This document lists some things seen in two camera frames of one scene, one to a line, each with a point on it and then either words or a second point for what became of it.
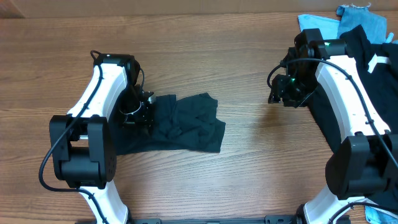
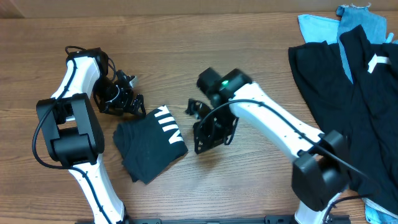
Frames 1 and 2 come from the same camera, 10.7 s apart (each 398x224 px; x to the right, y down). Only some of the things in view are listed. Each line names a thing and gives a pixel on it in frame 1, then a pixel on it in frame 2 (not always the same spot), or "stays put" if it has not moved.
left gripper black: x=145 y=120 to x=124 y=104
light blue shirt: x=329 y=29 stays put
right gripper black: x=280 y=93 to x=212 y=130
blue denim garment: x=374 y=25 stays put
